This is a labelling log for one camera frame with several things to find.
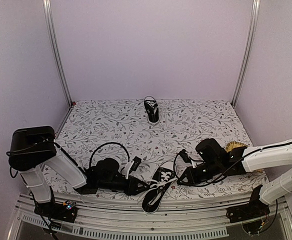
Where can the aluminium frame post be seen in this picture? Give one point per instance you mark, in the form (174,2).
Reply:
(55,49)
(247,52)

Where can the floral patterned table mat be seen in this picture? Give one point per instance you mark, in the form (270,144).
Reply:
(120,129)

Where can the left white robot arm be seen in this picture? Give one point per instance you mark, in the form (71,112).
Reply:
(35,147)

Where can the black canvas sneaker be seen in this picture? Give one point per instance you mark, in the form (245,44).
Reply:
(152,109)
(163,177)

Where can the front aluminium rail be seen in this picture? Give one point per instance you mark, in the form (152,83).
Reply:
(194,218)

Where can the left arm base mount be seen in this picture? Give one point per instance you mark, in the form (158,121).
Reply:
(66,211)

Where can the woven bamboo tray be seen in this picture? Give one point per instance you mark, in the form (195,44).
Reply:
(235,146)

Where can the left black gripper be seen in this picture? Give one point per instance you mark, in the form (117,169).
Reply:
(132,188)

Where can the left aluminium frame post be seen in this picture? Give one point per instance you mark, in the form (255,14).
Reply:
(55,49)

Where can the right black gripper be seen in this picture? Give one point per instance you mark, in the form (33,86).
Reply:
(191,177)

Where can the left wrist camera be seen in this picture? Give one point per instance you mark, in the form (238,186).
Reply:
(131,166)

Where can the right aluminium frame post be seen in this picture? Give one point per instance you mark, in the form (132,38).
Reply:
(247,52)

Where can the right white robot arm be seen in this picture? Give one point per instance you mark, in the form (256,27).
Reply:
(279,154)

